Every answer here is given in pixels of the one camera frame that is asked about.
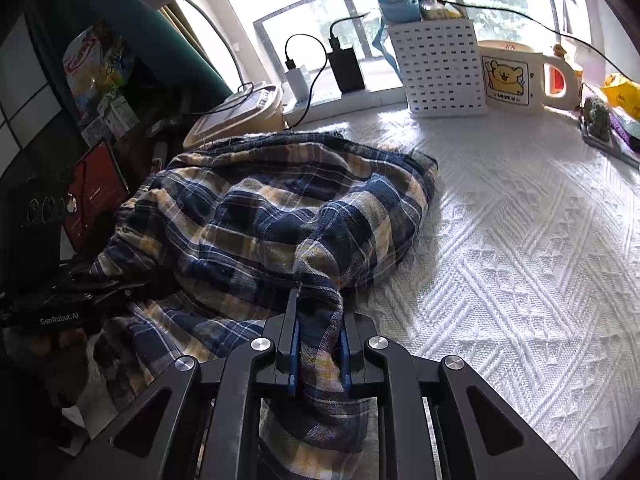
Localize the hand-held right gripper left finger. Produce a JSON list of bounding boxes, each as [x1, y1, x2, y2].
[[65, 287, 301, 480]]

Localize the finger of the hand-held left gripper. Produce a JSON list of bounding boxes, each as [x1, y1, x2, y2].
[[105, 280, 178, 307]]

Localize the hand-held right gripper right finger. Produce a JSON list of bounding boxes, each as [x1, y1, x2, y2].
[[340, 312, 576, 480]]

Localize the blue plaid pants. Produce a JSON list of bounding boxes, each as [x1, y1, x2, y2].
[[92, 130, 440, 480]]

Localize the person's left hand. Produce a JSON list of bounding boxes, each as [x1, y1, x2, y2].
[[27, 330, 83, 358]]

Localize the black electronic device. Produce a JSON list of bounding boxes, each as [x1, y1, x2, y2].
[[0, 180, 77, 262]]

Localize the white textured tablecloth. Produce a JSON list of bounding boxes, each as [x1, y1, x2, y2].
[[85, 104, 640, 480]]

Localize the beige lidded container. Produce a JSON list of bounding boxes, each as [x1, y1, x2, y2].
[[182, 82, 287, 150]]

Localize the colourful snack bag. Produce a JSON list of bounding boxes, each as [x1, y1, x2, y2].
[[62, 24, 137, 113]]

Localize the teal curtain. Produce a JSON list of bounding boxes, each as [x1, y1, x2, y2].
[[50, 0, 233, 107]]

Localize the white charger plug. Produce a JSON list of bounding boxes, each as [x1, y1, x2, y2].
[[284, 57, 312, 105]]

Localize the black power bank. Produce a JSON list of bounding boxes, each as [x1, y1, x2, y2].
[[327, 45, 367, 94]]

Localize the white perforated plastic basket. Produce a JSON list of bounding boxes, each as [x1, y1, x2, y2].
[[384, 16, 489, 119]]

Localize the cream cartoon bear mug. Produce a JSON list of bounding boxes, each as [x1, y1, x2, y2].
[[477, 40, 582, 117]]

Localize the grey tray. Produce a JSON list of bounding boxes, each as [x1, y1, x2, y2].
[[577, 115, 640, 170]]

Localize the small green figurine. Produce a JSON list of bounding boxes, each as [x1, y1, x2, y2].
[[581, 96, 613, 142]]

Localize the blue lidded bottle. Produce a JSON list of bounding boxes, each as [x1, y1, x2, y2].
[[376, 0, 422, 24]]

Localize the purple packet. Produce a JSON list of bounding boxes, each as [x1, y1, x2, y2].
[[612, 110, 640, 152]]

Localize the yellow snack packet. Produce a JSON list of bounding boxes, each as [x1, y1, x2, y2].
[[601, 72, 640, 122]]

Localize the black charger cable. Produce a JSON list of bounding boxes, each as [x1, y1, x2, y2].
[[284, 34, 330, 128]]

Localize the black power bank cable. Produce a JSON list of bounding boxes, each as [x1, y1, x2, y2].
[[330, 11, 373, 47]]

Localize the long black cable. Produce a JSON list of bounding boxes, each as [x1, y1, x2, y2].
[[429, 0, 640, 84]]

